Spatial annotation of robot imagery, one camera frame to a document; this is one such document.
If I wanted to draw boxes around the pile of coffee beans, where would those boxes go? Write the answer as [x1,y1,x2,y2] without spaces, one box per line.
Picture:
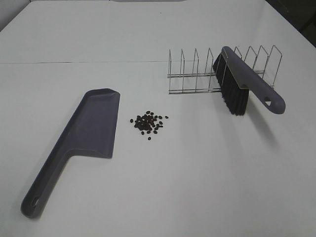
[129,111,169,141]

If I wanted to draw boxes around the grey plastic dustpan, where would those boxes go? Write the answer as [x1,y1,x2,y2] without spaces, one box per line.
[20,88,120,219]

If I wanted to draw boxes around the grey brush black bristles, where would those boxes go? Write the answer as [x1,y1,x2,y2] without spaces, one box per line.
[213,46,286,116]

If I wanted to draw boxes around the chrome wire rack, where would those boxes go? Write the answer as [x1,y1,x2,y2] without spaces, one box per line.
[167,45,283,94]

